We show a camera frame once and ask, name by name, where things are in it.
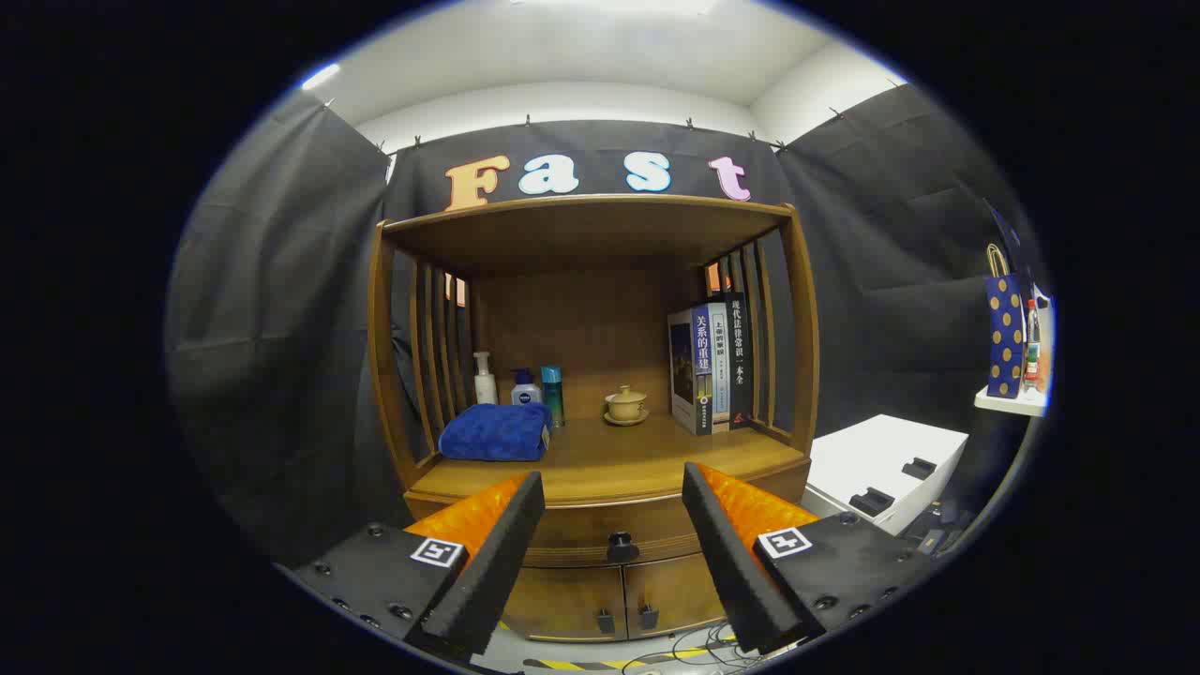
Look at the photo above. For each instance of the white lotion bottle blue cap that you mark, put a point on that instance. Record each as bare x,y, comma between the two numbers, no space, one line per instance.
526,394

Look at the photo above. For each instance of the book with dark photo cover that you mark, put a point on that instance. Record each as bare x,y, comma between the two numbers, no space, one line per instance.
682,370

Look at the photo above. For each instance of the beige saucer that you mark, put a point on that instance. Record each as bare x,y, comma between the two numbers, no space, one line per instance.
626,422

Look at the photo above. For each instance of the yellow black floor tape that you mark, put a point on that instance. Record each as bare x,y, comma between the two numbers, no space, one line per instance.
562,665

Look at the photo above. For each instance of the blue dotted gift bag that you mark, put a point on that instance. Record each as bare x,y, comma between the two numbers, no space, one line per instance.
1005,337

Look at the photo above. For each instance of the black backdrop cloth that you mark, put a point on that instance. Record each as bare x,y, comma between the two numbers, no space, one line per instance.
281,328

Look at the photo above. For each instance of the red label bottle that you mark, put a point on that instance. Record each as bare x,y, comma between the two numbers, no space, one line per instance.
1032,356

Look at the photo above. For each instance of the wooden drawer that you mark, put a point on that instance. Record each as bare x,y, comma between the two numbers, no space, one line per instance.
600,520

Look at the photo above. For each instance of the white shelf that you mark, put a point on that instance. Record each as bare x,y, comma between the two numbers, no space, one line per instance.
1012,403

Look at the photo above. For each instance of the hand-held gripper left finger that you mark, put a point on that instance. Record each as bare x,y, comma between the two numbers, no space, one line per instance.
487,572

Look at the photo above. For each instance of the black electronic device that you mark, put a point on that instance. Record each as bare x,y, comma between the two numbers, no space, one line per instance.
933,539

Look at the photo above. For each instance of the folded blue towel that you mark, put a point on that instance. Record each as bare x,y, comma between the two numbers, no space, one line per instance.
492,433

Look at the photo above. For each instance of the white pump bottle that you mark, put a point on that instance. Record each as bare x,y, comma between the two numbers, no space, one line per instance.
486,386

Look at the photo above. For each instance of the beige lidded teacup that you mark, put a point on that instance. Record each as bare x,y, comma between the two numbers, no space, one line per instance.
625,403

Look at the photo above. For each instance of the wooden cabinet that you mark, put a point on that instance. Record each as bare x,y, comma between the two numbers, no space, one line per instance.
581,234

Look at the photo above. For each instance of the clear blue bottle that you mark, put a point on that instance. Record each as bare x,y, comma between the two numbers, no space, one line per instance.
553,398

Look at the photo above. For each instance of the wooden countertop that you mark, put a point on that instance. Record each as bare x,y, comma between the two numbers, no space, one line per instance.
637,459

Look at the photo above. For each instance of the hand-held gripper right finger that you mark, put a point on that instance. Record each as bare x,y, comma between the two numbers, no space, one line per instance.
736,572

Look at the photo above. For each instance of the wooden cabinet door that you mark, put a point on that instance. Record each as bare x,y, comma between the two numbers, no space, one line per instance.
562,600
675,591

